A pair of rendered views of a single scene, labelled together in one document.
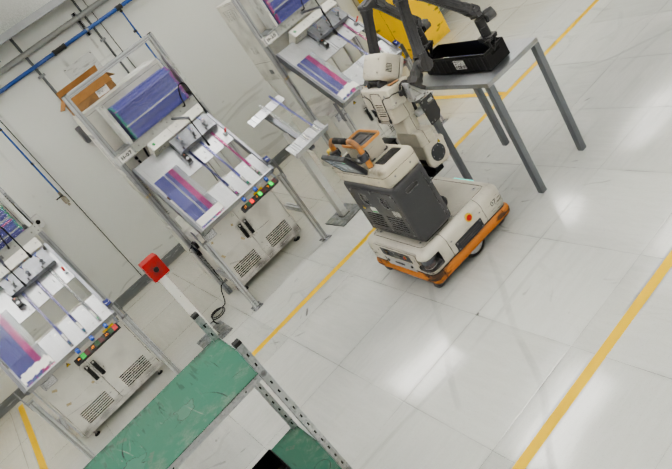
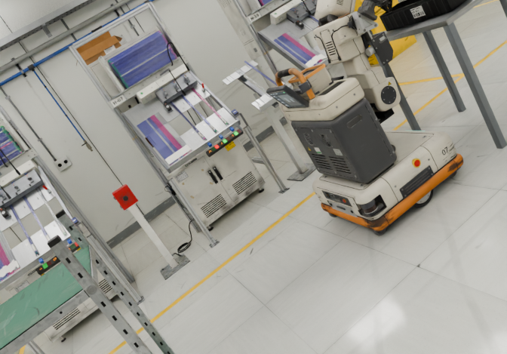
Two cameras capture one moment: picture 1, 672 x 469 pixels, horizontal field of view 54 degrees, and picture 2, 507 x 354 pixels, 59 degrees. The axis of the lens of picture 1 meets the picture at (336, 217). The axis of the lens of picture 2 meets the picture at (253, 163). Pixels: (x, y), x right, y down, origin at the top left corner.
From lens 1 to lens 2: 138 cm
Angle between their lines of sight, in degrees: 12
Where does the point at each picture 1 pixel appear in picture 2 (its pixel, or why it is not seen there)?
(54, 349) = (23, 257)
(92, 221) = (109, 167)
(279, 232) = (245, 182)
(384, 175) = (324, 104)
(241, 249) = (209, 192)
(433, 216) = (376, 157)
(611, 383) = not seen: outside the picture
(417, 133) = (367, 72)
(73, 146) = (100, 106)
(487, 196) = (439, 143)
